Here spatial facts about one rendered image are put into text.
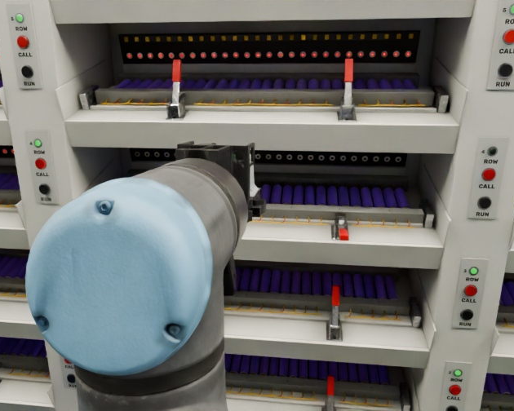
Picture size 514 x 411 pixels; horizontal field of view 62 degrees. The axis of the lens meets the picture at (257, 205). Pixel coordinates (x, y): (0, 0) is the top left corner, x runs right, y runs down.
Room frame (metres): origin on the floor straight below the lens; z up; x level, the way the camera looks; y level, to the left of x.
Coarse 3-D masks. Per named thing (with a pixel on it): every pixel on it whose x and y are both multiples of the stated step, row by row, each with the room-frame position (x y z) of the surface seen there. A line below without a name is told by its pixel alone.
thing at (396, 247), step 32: (416, 192) 0.78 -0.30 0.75; (256, 224) 0.69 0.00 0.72; (288, 224) 0.69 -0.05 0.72; (448, 224) 0.61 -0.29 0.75; (256, 256) 0.66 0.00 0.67; (288, 256) 0.66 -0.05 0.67; (320, 256) 0.65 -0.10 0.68; (352, 256) 0.64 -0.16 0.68; (384, 256) 0.63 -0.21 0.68; (416, 256) 0.63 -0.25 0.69
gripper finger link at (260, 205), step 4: (256, 192) 0.49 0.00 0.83; (256, 196) 0.47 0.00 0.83; (256, 200) 0.44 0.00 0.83; (260, 200) 0.45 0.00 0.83; (264, 200) 0.45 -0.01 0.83; (256, 204) 0.44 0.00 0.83; (260, 204) 0.45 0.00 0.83; (264, 204) 0.45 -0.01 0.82; (252, 208) 0.43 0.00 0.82; (256, 208) 0.43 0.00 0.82; (260, 208) 0.44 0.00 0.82; (264, 208) 0.45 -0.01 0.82; (252, 212) 0.43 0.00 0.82; (256, 212) 0.43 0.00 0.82; (260, 212) 0.44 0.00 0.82; (256, 216) 0.43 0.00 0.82
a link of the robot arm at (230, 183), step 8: (184, 160) 0.33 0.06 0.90; (192, 160) 0.33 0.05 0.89; (200, 160) 0.33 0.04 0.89; (200, 168) 0.30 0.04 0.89; (208, 168) 0.31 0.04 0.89; (216, 168) 0.33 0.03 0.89; (216, 176) 0.30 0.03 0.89; (224, 176) 0.32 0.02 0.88; (232, 176) 0.34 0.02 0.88; (224, 184) 0.30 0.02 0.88; (232, 184) 0.32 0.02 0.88; (232, 192) 0.30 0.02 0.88; (240, 192) 0.32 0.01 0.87; (240, 200) 0.31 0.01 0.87; (240, 208) 0.31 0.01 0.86; (240, 216) 0.30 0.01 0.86; (240, 224) 0.30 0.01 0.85; (240, 232) 0.30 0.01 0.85; (240, 240) 0.31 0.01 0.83
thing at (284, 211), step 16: (272, 208) 0.70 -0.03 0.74; (288, 208) 0.70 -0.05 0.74; (304, 208) 0.70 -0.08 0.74; (320, 208) 0.70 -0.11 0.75; (336, 208) 0.69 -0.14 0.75; (352, 208) 0.69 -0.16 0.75; (368, 208) 0.69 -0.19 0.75; (384, 208) 0.69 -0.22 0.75; (400, 208) 0.69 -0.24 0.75; (320, 224) 0.68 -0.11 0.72; (352, 224) 0.67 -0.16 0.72
